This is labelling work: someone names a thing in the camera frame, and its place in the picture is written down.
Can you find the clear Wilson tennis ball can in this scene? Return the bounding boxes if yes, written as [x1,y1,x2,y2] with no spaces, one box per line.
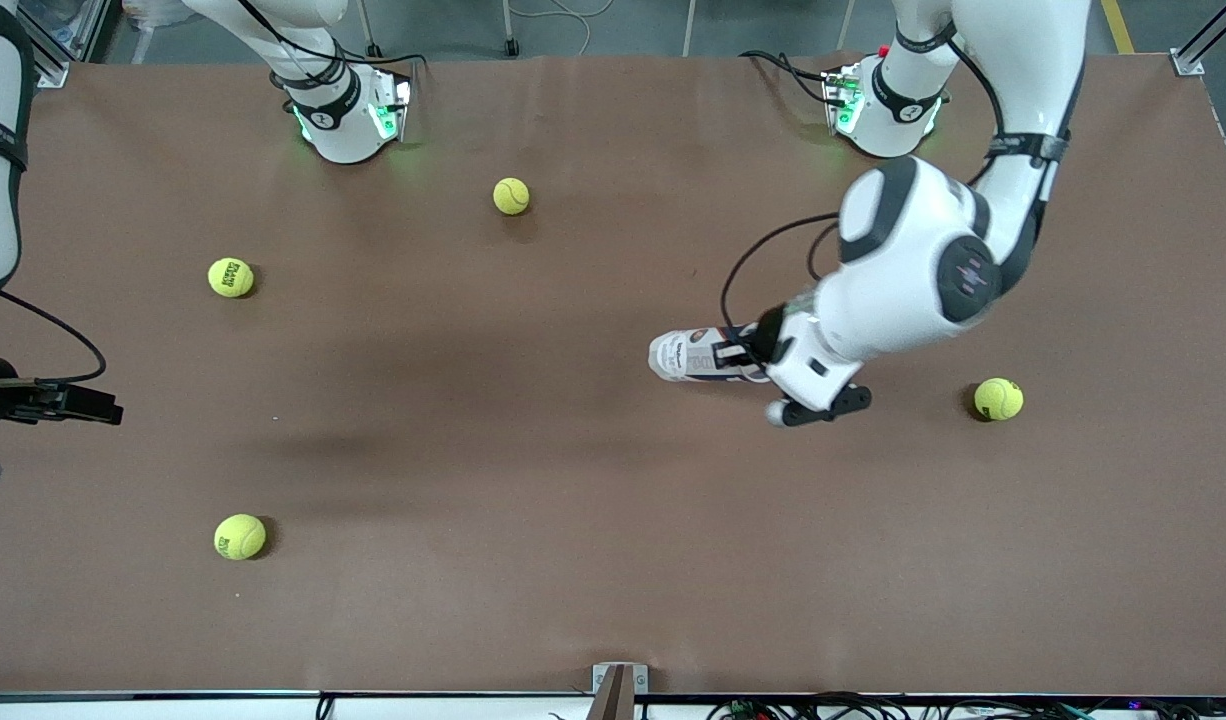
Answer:
[649,325,774,384]

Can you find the brown table cover sheet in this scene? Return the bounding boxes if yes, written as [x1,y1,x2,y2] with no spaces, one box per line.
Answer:
[0,52,1226,698]

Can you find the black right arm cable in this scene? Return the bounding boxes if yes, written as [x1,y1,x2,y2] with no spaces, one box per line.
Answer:
[0,288,109,386]

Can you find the black left base cable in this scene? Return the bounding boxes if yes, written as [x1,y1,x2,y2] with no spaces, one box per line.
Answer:
[738,48,836,107]

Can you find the black base cable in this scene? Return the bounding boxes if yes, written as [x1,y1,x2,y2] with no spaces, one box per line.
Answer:
[738,48,836,107]
[235,0,430,101]

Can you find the black cable bundle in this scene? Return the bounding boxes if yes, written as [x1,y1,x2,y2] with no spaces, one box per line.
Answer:
[708,692,1226,720]

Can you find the aluminium frame post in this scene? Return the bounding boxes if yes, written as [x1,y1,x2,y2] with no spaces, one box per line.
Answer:
[1171,0,1226,77]
[18,0,114,91]

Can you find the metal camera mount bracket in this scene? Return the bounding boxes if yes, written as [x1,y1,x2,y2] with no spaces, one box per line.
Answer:
[591,663,650,720]

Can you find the white floor cable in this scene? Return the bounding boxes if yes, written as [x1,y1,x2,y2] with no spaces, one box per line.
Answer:
[518,0,616,27]

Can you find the black right base cable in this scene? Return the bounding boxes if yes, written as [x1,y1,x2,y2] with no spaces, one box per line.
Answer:
[235,0,430,101]

